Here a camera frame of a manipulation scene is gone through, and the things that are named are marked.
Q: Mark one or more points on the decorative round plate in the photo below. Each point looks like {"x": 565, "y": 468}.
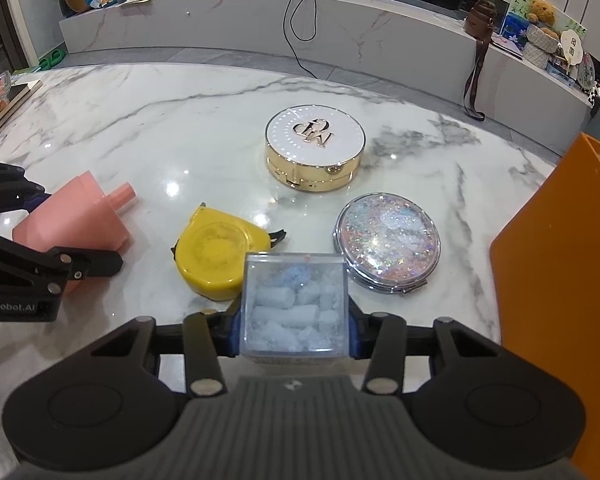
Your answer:
{"x": 586, "y": 72}

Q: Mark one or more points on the gold white cushion compact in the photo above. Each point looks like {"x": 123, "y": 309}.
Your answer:
{"x": 315, "y": 145}

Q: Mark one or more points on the clear plastic cube box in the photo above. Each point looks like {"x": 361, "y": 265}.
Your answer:
{"x": 295, "y": 305}

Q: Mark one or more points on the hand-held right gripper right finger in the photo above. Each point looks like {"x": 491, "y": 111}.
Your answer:
{"x": 355, "y": 335}

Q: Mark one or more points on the round white paper fan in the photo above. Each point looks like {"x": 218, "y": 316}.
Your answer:
{"x": 570, "y": 47}

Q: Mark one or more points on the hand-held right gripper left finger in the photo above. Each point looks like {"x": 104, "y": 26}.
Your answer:
{"x": 234, "y": 332}

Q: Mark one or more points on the green slippers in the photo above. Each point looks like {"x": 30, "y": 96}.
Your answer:
{"x": 52, "y": 59}

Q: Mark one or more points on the brown teddy bear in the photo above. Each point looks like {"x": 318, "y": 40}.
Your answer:
{"x": 542, "y": 11}

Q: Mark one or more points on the yellow tape measure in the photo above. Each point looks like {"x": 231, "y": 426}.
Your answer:
{"x": 215, "y": 250}

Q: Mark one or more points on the green blue picture board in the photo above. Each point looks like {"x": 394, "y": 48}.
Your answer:
{"x": 515, "y": 20}

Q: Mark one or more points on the stack of books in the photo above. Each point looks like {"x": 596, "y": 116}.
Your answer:
{"x": 15, "y": 100}

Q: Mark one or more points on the orange cardboard box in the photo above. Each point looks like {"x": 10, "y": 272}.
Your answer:
{"x": 565, "y": 300}

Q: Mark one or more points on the glitter round compact mirror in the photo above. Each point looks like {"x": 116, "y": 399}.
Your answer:
{"x": 387, "y": 242}

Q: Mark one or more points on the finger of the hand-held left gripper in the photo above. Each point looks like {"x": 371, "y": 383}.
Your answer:
{"x": 95, "y": 263}
{"x": 10, "y": 187}

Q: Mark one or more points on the pink pump bottle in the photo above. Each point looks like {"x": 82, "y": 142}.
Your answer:
{"x": 75, "y": 220}

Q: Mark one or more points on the white marble tv console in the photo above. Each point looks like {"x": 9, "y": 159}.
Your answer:
{"x": 230, "y": 25}

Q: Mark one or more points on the spotted black white figurine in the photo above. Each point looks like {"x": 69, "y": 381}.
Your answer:
{"x": 596, "y": 91}

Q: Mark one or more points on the woven grey basket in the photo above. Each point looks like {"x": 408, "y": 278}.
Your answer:
{"x": 542, "y": 36}
{"x": 535, "y": 55}

